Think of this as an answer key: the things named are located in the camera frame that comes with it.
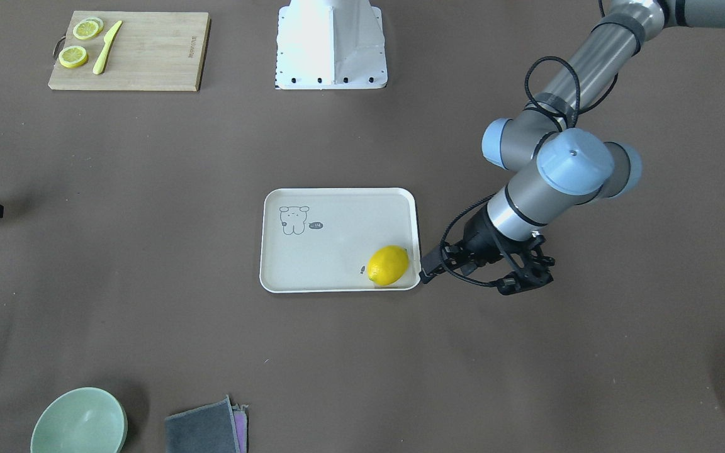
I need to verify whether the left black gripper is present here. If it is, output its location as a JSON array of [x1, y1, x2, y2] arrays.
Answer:
[[419, 204, 556, 296]]

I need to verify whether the yellow lemon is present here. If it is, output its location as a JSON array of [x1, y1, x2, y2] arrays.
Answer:
[[366, 245, 410, 286]]

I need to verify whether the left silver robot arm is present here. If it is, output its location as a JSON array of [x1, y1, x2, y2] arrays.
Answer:
[[419, 1, 725, 295]]

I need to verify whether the white rectangular tray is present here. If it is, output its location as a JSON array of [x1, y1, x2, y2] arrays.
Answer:
[[259, 188, 421, 293]]

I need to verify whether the lower lemon slice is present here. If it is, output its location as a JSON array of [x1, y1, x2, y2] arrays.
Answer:
[[57, 45, 89, 69]]

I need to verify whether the lemon slice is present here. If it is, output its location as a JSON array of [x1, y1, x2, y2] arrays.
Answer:
[[57, 45, 89, 69], [72, 16, 104, 40]]

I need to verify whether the yellow plastic knife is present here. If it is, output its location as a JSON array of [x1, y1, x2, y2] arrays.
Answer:
[[92, 20, 123, 76]]

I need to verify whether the upper lemon slice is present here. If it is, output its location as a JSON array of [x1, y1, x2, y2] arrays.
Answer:
[[72, 16, 104, 40]]

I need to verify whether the bamboo cutting board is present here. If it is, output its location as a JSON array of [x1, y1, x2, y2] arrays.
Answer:
[[48, 9, 211, 92]]

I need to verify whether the pale green bowl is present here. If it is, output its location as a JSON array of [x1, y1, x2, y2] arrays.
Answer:
[[30, 387, 128, 452]]

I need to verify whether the purple cloth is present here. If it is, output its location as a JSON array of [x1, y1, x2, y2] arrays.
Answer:
[[231, 405, 249, 453]]

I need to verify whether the grey folded cloth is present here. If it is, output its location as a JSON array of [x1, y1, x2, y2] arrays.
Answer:
[[164, 396, 239, 452]]

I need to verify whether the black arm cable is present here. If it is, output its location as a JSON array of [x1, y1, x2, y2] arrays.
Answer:
[[439, 55, 621, 289]]

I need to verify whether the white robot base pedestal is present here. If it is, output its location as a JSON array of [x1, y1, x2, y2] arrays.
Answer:
[[274, 1, 388, 90]]

